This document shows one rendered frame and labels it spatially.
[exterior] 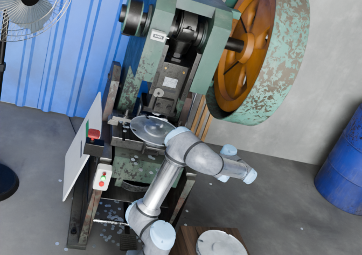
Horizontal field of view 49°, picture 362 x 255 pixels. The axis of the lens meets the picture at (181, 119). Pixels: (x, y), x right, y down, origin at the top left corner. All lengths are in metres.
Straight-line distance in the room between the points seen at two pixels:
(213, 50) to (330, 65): 2.02
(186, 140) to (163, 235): 0.42
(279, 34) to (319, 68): 2.04
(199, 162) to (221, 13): 0.79
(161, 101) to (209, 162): 0.63
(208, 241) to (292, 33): 1.18
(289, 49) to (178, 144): 0.66
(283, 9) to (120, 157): 1.10
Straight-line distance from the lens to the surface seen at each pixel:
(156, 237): 1.75
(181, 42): 2.06
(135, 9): 1.97
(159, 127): 2.23
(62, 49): 3.34
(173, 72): 2.09
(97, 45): 3.31
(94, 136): 2.05
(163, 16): 1.93
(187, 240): 2.27
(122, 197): 2.42
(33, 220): 2.63
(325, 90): 4.00
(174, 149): 1.65
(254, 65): 2.07
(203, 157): 1.59
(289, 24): 1.88
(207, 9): 2.03
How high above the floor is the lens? 1.88
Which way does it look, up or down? 27 degrees down
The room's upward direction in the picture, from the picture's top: 21 degrees clockwise
